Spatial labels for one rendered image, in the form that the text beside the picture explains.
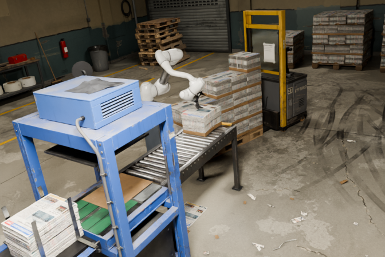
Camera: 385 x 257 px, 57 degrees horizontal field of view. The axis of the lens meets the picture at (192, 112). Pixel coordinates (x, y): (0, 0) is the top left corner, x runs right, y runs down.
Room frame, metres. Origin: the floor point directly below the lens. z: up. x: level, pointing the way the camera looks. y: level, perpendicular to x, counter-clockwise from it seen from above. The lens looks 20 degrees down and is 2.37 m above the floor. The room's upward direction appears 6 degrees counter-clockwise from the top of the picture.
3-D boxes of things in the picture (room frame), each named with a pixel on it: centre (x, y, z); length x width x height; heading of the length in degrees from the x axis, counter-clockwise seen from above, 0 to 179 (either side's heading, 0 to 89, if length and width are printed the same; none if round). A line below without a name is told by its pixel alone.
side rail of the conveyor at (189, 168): (3.12, -0.07, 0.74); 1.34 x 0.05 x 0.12; 145
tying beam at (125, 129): (2.44, 0.73, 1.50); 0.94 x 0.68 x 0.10; 55
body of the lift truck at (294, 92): (5.58, -1.49, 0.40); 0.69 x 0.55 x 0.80; 35
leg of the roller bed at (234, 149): (3.65, -0.44, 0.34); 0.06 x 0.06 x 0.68; 55
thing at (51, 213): (1.97, 1.06, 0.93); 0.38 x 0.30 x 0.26; 145
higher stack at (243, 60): (5.12, -0.84, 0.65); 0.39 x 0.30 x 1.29; 35
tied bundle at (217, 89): (4.78, -0.36, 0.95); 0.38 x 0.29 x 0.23; 35
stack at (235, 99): (4.70, -0.25, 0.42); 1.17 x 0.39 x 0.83; 125
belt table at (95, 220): (2.44, 0.73, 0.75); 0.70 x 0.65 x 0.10; 145
